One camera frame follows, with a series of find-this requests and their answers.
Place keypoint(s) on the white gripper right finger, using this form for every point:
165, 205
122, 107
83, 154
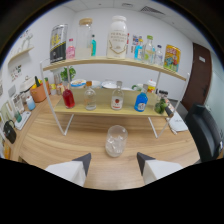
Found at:
158, 170

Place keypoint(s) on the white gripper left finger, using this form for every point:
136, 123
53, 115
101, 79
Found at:
71, 170

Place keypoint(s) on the red liquid bottle white cap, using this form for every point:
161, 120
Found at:
68, 99

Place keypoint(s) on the yellow drink can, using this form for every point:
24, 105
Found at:
172, 58

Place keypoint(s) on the clear glass cup with ice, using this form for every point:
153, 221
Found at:
116, 141

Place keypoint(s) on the white stand with teal cup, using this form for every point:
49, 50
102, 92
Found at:
22, 120

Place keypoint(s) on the white notebook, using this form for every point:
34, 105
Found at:
178, 123

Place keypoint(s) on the black chair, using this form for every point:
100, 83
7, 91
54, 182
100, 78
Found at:
201, 131

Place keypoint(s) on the dark green bottle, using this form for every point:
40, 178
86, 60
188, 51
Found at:
160, 105

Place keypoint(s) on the blue liquid bottle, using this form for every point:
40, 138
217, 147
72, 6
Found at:
141, 101

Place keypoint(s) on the black bag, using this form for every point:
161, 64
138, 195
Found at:
10, 133

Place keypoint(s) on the two-tier wooden shelf rack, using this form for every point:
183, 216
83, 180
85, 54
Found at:
110, 103

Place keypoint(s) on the small white blue jar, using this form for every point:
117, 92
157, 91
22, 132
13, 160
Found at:
30, 104

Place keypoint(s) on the clear bottle red label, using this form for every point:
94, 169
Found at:
117, 99

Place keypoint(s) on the orange pot with toys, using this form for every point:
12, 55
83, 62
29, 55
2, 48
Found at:
39, 93

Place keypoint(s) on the blue rimmed paper bowl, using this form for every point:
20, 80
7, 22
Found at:
78, 83

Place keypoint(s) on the white bowl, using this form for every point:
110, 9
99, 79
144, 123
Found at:
109, 84

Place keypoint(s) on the green potted plant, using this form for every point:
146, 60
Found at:
68, 72

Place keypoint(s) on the brown door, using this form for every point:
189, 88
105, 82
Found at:
198, 76

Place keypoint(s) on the clear bottle blue cap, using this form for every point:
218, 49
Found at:
159, 56

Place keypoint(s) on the small pink bottle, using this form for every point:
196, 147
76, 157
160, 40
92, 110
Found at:
70, 51

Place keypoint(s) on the small light blue bottle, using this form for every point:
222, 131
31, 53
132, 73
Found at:
138, 51

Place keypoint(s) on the small teal bottle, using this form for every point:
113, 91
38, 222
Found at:
94, 46

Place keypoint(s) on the tall black silver can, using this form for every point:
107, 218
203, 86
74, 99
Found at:
58, 45

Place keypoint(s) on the glass bottle cork lid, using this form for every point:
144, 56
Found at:
83, 41

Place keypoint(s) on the large white bottle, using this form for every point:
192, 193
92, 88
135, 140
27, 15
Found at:
117, 38

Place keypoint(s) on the ceiling air vent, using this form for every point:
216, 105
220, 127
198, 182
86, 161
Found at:
151, 10

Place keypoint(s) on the wooden wall shelf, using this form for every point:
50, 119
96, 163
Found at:
20, 53

